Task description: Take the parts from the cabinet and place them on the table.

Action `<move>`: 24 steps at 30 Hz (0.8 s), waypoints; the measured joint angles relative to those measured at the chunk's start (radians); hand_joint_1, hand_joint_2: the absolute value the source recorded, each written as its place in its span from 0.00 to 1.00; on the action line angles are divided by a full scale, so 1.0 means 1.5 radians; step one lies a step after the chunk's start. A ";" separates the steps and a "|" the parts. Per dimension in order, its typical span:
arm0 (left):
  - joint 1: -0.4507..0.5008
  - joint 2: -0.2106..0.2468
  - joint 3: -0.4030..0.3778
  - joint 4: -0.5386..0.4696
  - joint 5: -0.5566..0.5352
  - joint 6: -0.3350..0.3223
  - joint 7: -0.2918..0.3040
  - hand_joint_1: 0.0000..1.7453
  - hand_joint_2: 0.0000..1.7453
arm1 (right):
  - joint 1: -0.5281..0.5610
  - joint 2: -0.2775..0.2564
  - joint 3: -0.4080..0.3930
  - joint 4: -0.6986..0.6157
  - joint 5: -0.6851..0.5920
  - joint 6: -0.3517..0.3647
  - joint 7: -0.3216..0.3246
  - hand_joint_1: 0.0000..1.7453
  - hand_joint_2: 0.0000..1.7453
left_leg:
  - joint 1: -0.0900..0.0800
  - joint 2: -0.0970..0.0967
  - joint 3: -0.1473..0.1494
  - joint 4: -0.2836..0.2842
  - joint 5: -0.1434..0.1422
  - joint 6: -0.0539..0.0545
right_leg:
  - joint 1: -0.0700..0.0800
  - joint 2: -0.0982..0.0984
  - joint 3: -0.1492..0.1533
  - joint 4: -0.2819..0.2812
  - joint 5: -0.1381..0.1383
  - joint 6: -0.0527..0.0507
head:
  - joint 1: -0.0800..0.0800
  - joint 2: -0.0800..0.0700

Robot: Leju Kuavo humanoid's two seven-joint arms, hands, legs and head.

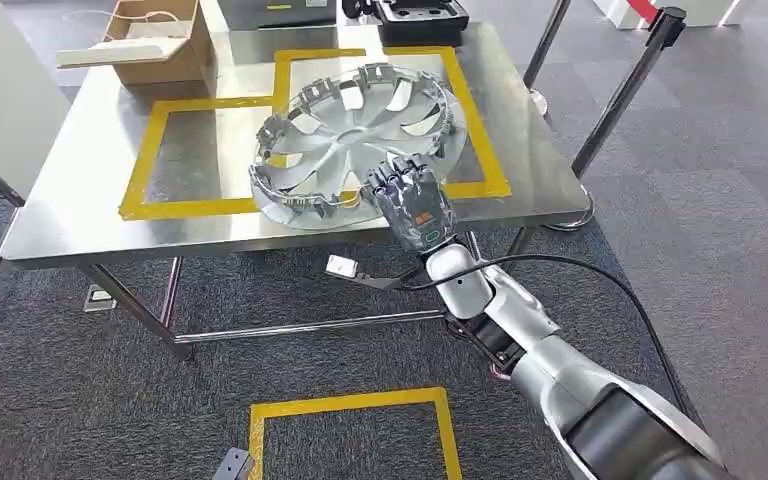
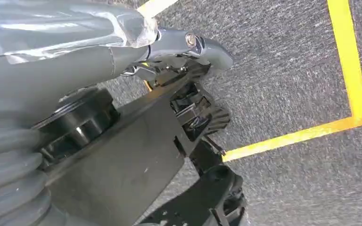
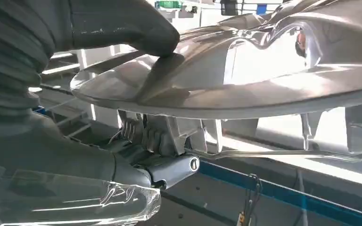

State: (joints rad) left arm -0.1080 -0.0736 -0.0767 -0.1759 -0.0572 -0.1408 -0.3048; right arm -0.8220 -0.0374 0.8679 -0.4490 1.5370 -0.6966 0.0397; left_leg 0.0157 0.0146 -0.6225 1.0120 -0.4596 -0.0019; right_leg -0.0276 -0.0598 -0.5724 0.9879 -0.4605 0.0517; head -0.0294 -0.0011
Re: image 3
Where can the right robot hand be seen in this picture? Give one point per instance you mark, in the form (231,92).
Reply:
(121,25)

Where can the clear plastic wrap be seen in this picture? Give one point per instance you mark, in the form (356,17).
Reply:
(74,206)

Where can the blue metal beam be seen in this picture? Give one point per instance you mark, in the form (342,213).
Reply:
(293,195)

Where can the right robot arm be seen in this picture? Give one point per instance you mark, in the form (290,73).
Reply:
(9,62)

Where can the green plastic crate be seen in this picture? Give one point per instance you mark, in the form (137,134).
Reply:
(168,4)

